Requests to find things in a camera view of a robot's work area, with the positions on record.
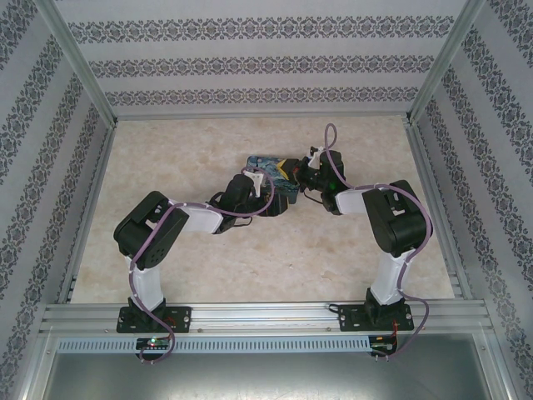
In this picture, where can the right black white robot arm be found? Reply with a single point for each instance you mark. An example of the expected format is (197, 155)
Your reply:
(399, 225)

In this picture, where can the starry night print box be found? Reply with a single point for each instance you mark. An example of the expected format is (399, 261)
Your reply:
(270, 163)

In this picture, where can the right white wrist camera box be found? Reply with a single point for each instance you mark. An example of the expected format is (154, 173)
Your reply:
(316, 154)

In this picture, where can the aluminium frame post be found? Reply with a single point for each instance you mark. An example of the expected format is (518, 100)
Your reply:
(79, 62)
(443, 62)

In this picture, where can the grey metal sheet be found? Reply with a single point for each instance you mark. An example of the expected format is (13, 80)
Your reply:
(266, 375)

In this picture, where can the aluminium side rail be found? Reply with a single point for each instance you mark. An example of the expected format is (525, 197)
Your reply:
(426, 166)
(89, 208)

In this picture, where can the aluminium cross rail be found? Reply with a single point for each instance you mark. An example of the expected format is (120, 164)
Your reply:
(266, 318)

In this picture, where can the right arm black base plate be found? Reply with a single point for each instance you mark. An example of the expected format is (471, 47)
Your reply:
(350, 318)

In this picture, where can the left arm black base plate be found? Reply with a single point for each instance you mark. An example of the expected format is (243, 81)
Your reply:
(181, 318)

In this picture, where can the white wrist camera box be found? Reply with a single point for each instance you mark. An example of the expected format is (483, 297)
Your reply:
(255, 178)
(316, 154)

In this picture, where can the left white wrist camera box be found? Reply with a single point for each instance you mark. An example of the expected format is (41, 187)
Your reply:
(255, 178)

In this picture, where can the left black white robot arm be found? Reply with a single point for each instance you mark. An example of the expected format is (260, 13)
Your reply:
(145, 233)

